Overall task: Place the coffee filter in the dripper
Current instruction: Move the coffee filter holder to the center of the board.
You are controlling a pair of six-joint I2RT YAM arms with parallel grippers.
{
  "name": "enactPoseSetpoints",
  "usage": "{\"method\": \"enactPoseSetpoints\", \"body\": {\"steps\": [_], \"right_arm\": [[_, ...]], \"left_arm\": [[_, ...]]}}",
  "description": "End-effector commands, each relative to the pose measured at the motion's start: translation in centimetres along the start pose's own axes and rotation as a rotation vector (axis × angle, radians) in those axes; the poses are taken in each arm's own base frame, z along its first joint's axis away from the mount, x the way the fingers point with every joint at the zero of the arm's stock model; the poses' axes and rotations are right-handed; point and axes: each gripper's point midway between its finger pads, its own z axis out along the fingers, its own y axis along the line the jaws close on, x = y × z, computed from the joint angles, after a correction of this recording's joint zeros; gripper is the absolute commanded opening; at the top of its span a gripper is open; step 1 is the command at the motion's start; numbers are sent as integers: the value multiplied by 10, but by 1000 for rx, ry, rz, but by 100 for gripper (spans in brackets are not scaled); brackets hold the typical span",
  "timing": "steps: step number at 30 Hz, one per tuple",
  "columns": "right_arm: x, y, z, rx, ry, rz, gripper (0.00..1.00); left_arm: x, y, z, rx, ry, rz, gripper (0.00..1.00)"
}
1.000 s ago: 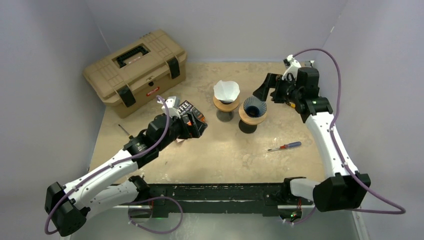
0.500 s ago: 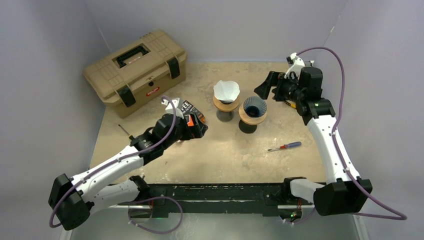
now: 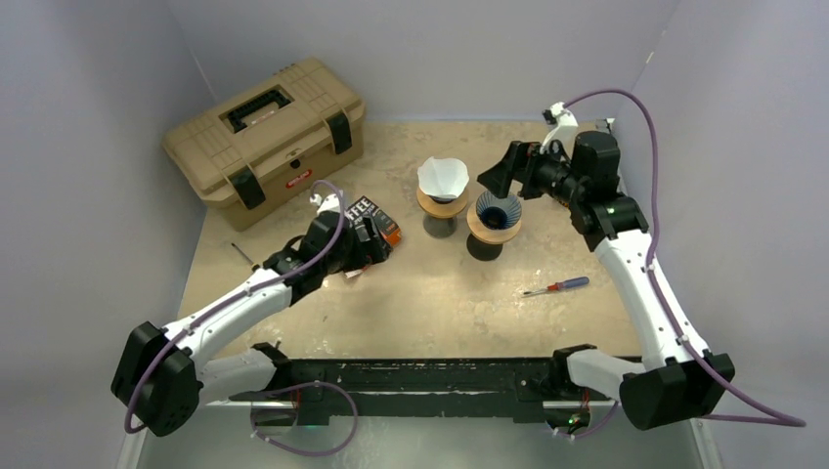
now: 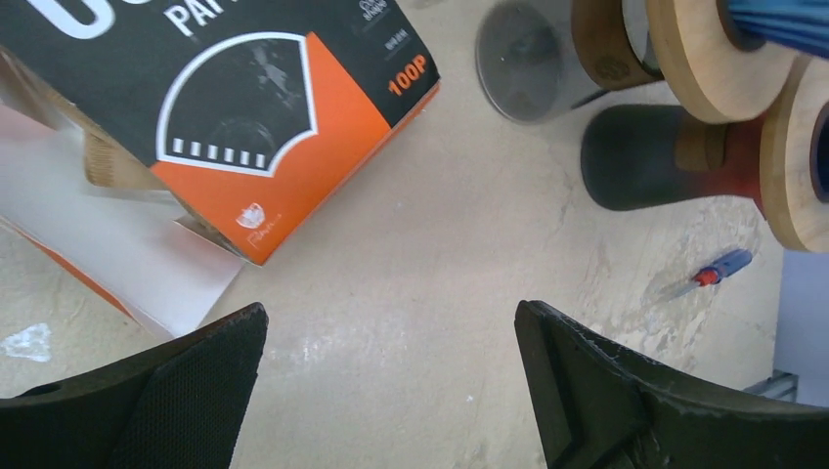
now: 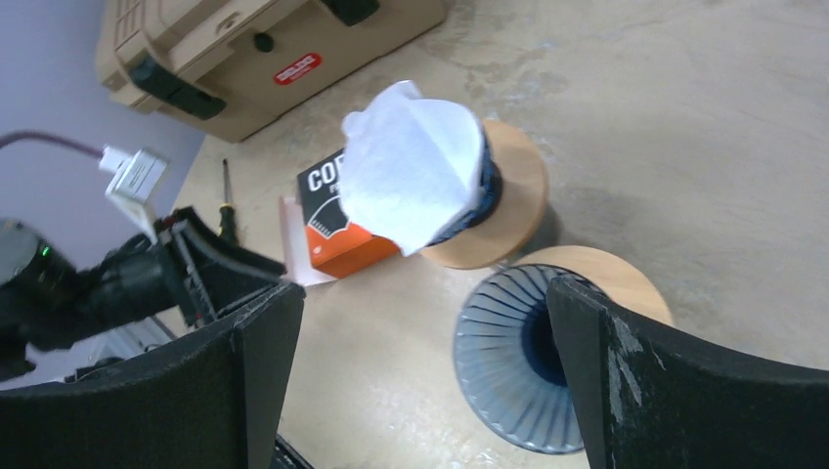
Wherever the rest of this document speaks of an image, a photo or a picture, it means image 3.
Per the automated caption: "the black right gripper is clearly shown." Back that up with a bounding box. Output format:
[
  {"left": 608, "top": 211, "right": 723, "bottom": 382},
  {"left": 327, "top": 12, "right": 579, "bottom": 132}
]
[{"left": 479, "top": 139, "right": 587, "bottom": 205}]

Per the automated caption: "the blue glass dripper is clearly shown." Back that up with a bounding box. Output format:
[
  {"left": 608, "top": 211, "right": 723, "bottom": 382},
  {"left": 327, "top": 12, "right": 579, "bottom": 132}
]
[{"left": 475, "top": 191, "right": 522, "bottom": 231}]

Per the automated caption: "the black orange coffee filter box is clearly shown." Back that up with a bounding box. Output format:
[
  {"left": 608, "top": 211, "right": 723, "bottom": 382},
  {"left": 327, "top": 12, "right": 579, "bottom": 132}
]
[{"left": 344, "top": 195, "right": 403, "bottom": 278}]

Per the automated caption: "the white paper coffee filter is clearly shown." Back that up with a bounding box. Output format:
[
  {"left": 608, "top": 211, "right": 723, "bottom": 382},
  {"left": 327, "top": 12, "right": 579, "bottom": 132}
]
[{"left": 416, "top": 157, "right": 469, "bottom": 201}]

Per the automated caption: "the wooden dripper ring holder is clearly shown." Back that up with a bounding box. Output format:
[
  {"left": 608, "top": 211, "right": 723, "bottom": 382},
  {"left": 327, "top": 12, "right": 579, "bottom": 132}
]
[{"left": 415, "top": 186, "right": 470, "bottom": 220}]

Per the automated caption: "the dark carafe with red rim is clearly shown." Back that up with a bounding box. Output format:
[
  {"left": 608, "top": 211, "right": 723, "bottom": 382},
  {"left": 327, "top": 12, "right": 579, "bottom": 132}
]
[{"left": 466, "top": 234, "right": 503, "bottom": 262}]

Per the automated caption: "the clear glass carafe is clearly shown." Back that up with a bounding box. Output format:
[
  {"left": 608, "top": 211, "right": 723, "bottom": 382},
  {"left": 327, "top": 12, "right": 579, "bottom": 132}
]
[{"left": 422, "top": 215, "right": 458, "bottom": 238}]

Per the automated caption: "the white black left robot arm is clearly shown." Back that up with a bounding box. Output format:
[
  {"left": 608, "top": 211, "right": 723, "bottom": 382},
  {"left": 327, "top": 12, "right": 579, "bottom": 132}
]
[{"left": 110, "top": 211, "right": 392, "bottom": 437}]

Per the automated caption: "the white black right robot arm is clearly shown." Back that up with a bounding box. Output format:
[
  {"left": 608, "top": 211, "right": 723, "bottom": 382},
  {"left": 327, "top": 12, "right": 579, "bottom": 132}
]
[{"left": 477, "top": 131, "right": 735, "bottom": 430}]

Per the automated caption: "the yellow black screwdriver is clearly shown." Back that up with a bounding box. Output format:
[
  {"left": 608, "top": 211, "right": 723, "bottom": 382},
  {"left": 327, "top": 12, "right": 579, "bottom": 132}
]
[{"left": 231, "top": 242, "right": 260, "bottom": 271}]

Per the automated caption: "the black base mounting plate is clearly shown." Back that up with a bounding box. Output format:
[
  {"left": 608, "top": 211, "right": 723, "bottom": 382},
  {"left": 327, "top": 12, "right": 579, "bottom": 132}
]
[{"left": 231, "top": 358, "right": 605, "bottom": 430}]

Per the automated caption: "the tan plastic toolbox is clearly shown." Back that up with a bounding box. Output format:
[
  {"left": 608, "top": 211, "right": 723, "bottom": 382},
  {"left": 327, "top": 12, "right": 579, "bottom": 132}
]
[{"left": 161, "top": 58, "right": 367, "bottom": 232}]

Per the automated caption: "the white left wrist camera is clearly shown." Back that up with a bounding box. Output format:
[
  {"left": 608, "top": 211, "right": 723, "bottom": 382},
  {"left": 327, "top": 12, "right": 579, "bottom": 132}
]
[{"left": 309, "top": 192, "right": 345, "bottom": 224}]

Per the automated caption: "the red handled screwdriver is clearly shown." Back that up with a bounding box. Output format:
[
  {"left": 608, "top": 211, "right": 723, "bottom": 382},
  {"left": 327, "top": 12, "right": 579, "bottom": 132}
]
[{"left": 522, "top": 277, "right": 589, "bottom": 297}]

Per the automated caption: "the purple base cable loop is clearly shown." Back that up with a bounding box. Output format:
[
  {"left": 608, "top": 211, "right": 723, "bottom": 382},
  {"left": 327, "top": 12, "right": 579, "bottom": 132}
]
[{"left": 248, "top": 381, "right": 359, "bottom": 459}]

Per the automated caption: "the aluminium frame rail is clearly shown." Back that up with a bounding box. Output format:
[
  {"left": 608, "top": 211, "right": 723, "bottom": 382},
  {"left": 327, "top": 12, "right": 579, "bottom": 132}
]
[{"left": 117, "top": 403, "right": 723, "bottom": 468}]

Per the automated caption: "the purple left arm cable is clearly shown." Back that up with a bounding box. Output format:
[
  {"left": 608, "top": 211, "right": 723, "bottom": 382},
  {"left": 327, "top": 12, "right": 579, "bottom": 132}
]
[{"left": 122, "top": 179, "right": 348, "bottom": 435}]

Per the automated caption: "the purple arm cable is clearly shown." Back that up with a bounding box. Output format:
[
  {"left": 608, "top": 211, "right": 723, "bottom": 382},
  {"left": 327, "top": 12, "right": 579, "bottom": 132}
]
[
  {"left": 122, "top": 179, "right": 348, "bottom": 435},
  {"left": 563, "top": 88, "right": 807, "bottom": 429}
]

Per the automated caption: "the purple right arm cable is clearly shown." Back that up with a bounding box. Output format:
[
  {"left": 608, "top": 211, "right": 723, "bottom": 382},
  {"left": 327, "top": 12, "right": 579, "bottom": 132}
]
[{"left": 563, "top": 88, "right": 807, "bottom": 429}]

